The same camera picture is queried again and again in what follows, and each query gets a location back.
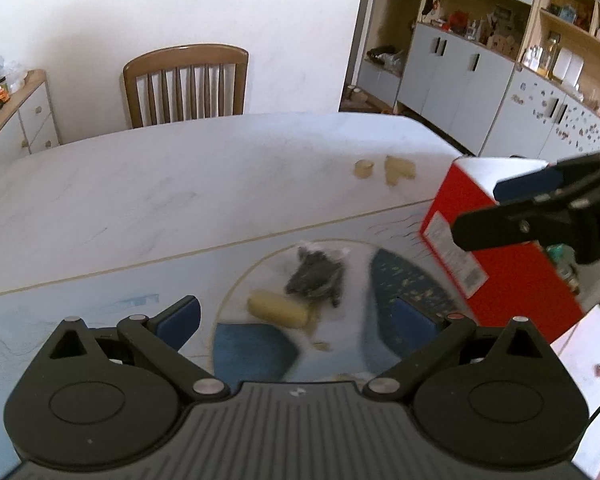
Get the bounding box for clear bag of dark pieces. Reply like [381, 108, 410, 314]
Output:
[284, 243, 350, 309]

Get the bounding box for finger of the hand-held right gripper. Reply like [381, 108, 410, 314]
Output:
[492, 147, 600, 206]
[452, 192, 596, 253]

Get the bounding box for green plastic packet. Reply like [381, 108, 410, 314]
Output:
[544, 242, 581, 297]

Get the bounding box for red shoe box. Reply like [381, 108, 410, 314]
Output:
[419, 156, 587, 345]

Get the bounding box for clear glass bottle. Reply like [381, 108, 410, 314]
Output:
[540, 37, 561, 73]

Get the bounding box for wooden slatted chair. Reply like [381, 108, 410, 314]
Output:
[123, 44, 250, 130]

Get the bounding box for grey wooden wall cabinet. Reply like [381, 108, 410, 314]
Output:
[355, 0, 600, 163]

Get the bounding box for white square canister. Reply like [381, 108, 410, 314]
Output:
[551, 48, 584, 85]

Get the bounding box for white wooden sideboard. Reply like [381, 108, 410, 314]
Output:
[0, 70, 62, 171]

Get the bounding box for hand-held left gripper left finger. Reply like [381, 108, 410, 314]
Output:
[32, 296, 231, 403]

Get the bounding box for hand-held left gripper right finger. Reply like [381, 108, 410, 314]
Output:
[361, 298, 556, 402]

